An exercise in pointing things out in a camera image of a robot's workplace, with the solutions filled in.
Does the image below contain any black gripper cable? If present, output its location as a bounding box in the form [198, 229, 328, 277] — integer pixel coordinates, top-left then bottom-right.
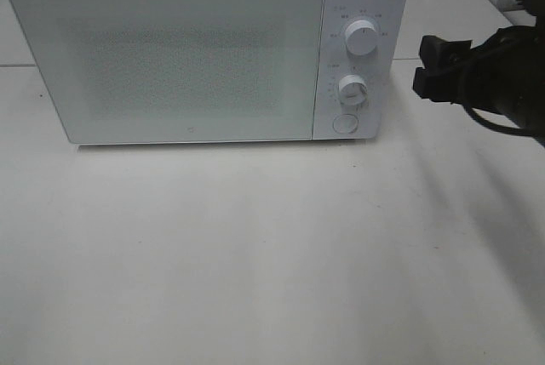
[462, 100, 533, 136]

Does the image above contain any round white door button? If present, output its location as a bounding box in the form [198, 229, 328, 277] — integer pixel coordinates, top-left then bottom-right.
[332, 114, 359, 134]

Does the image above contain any white microwave door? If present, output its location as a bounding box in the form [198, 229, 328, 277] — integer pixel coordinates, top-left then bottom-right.
[10, 0, 323, 145]

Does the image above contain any white microwave oven body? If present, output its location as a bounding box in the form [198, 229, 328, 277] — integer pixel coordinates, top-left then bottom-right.
[9, 0, 405, 145]

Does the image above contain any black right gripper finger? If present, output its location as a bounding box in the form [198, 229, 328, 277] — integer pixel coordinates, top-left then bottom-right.
[412, 67, 458, 103]
[419, 35, 472, 70]

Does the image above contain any white microwave knob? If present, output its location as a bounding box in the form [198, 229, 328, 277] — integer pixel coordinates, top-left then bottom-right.
[344, 19, 379, 56]
[338, 75, 368, 106]

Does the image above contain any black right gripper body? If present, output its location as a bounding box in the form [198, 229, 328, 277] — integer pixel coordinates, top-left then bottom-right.
[450, 26, 544, 127]

